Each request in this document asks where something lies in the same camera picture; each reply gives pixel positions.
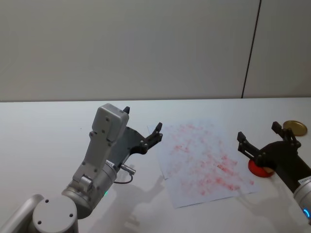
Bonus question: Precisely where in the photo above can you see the thin dark cable, silver plug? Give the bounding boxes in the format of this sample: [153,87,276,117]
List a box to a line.
[113,164,137,185]

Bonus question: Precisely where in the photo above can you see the white paper with red stains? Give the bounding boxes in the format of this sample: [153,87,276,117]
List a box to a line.
[146,118,262,209]

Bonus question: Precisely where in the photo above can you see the gold round metal lid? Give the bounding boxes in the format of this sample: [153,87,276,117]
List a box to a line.
[282,119,308,138]

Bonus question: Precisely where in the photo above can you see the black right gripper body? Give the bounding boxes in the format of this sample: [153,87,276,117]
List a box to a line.
[255,140,311,192]

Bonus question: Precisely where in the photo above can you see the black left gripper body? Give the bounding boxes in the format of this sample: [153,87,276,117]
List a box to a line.
[106,126,148,170]

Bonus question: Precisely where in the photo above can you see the red round disc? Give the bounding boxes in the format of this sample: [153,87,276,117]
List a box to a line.
[247,158,275,178]

